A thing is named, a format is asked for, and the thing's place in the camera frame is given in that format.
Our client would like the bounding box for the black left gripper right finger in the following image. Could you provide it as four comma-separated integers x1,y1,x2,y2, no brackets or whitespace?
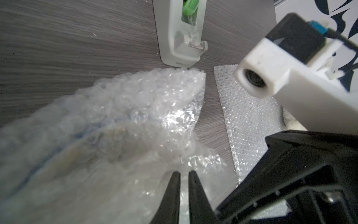
188,170,220,224

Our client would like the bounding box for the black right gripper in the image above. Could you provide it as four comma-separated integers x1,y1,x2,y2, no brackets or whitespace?
217,131,358,224

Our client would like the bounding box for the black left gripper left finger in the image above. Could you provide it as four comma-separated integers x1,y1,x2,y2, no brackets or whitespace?
150,171,181,224

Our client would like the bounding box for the bubble wrap sheet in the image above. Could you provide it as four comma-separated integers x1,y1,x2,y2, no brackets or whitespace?
1,68,238,224
214,65,286,183

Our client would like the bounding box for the white teddy bear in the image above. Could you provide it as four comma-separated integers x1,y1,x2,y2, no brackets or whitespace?
282,108,307,131

